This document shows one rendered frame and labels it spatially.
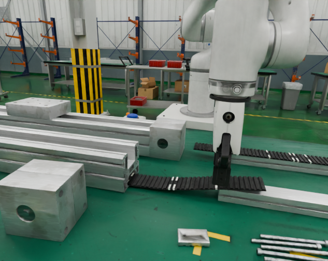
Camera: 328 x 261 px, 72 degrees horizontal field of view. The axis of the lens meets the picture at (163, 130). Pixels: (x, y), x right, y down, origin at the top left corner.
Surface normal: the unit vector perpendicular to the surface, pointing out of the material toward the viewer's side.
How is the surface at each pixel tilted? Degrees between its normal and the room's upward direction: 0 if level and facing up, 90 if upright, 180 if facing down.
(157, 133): 90
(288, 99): 94
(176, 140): 90
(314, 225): 0
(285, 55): 113
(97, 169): 90
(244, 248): 0
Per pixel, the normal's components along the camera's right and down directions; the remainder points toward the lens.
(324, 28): -0.29, 0.30
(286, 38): -0.05, 0.07
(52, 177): 0.03, -0.95
